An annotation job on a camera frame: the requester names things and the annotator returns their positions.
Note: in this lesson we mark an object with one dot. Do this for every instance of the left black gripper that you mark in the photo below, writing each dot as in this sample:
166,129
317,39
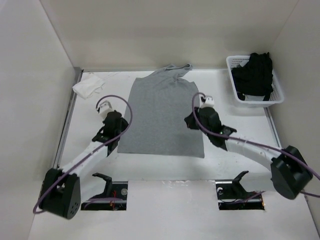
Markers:
124,125

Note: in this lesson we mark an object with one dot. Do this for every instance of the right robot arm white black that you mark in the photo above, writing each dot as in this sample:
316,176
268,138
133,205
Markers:
288,170

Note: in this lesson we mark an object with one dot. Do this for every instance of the folded white tank top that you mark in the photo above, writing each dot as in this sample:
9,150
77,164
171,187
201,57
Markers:
85,88

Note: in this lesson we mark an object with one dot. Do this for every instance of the grey tank top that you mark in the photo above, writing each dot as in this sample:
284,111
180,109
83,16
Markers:
159,104

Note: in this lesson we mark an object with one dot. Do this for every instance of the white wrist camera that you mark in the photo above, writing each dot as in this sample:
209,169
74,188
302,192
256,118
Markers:
207,102
103,108

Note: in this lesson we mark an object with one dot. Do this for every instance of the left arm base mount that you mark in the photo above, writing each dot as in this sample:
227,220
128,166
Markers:
113,197

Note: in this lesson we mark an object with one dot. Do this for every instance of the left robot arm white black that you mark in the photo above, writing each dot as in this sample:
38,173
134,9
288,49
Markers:
61,188

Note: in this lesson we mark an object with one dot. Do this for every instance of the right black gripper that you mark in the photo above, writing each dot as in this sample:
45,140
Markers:
190,121

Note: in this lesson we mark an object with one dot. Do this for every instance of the white plastic basket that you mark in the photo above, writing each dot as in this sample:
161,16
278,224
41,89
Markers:
276,97

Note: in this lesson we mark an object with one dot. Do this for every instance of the black tank tops pile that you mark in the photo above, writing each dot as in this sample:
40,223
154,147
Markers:
255,78

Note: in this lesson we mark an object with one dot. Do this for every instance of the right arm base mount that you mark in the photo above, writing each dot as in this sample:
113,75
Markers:
232,196

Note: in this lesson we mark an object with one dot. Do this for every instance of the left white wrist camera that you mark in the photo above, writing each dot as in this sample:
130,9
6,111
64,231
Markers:
103,108

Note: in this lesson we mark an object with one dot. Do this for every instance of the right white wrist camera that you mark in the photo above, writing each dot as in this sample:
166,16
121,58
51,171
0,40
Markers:
207,102

